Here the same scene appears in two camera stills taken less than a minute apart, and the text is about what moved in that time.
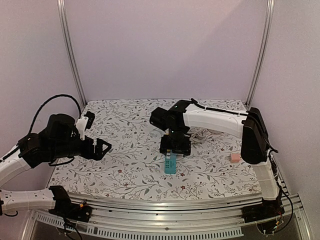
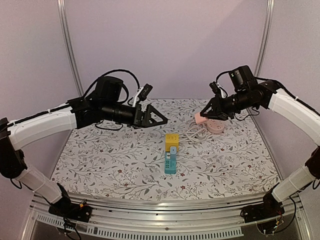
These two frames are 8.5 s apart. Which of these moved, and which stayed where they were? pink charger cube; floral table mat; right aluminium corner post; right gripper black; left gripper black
Moved: right gripper black; pink charger cube; left gripper black
Stayed: floral table mat; right aluminium corner post
